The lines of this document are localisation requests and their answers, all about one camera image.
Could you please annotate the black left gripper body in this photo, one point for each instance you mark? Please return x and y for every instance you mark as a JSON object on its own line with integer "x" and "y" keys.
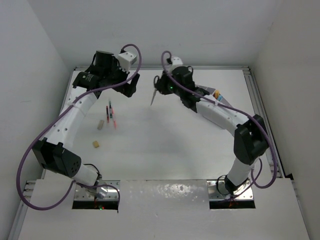
{"x": 115, "y": 74}

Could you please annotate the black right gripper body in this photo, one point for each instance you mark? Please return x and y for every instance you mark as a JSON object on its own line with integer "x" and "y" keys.
{"x": 169, "y": 86}

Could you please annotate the small black handled scissors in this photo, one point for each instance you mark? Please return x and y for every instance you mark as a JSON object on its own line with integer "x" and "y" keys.
{"x": 155, "y": 90}

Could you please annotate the green pen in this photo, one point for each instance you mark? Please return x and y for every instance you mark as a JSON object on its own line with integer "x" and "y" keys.
{"x": 110, "y": 107}

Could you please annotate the pink pen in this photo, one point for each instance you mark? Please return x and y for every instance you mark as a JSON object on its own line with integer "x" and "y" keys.
{"x": 114, "y": 120}

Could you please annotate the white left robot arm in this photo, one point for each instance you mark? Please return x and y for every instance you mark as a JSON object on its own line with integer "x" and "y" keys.
{"x": 53, "y": 151}

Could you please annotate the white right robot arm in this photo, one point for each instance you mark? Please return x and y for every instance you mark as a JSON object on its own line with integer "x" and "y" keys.
{"x": 249, "y": 143}

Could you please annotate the white purple desk organizer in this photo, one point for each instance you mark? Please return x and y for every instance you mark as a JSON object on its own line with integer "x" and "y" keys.
{"x": 211, "y": 92}

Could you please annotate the beige eraser stick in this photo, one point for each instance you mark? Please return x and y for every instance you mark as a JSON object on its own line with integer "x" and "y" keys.
{"x": 100, "y": 124}

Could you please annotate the small yellow eraser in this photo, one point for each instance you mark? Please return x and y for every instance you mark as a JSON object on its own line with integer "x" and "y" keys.
{"x": 96, "y": 144}

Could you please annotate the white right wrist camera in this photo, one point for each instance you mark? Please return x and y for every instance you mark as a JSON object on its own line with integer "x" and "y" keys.
{"x": 173, "y": 63}

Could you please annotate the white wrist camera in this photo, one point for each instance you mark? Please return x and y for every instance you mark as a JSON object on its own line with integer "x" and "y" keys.
{"x": 126, "y": 60}
{"x": 173, "y": 63}

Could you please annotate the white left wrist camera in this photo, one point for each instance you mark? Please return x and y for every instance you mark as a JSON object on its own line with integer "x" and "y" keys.
{"x": 126, "y": 60}

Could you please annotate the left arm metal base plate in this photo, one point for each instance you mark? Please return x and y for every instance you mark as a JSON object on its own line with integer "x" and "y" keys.
{"x": 107, "y": 192}

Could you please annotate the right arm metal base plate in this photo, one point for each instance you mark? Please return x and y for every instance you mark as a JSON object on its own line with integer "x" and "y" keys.
{"x": 218, "y": 192}

